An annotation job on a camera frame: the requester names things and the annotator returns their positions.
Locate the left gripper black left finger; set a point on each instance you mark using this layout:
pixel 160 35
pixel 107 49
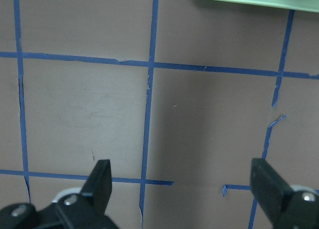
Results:
pixel 98 187

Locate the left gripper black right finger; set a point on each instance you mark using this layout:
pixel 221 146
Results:
pixel 271 191

